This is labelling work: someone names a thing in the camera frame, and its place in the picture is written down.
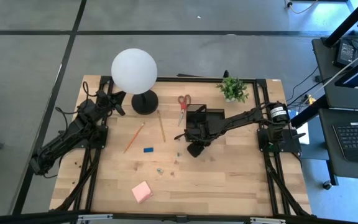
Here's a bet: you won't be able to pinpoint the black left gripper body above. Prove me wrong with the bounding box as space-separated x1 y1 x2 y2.
95 89 126 116

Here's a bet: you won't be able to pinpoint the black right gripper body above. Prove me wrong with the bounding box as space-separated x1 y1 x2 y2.
183 123 213 158

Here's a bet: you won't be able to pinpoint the natural wood pencil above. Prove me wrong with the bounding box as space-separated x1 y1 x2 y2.
157 109 167 143

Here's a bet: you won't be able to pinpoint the red-handled scissors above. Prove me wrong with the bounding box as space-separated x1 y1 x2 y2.
177 94 192 127

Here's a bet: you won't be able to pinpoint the orange pencil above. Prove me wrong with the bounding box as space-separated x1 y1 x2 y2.
123 122 145 154

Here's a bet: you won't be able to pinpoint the black mesh desk organizer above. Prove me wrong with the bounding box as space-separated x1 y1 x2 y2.
185 103 226 130

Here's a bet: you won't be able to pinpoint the white globe table lamp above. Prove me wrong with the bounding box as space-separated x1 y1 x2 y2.
111 48 160 115

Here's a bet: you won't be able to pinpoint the green plant in white pot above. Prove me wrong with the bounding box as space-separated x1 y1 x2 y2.
215 76 250 104

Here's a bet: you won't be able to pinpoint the pink sticky note pad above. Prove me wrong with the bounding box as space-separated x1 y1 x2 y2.
131 180 154 205

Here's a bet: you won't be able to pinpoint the black rig crossbar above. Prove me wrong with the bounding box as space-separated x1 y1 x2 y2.
0 210 358 224

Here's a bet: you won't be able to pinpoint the white paper sheet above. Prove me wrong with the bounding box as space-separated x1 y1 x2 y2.
296 121 310 146

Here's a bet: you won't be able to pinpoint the black metal beam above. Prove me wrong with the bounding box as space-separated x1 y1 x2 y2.
290 95 329 129
323 0 358 48

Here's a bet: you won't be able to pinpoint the yellow power plug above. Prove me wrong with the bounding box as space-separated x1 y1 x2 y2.
303 94 317 106

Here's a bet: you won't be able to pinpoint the black desk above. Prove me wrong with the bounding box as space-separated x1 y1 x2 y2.
311 36 358 112
318 108 358 181

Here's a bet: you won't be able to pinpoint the black keyboard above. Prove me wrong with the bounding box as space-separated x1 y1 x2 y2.
333 123 358 165

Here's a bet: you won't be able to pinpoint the small black electronic box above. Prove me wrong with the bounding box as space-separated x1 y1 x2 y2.
333 39 358 68

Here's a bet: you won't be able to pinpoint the white cable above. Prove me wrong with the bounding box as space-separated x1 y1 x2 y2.
311 43 358 97

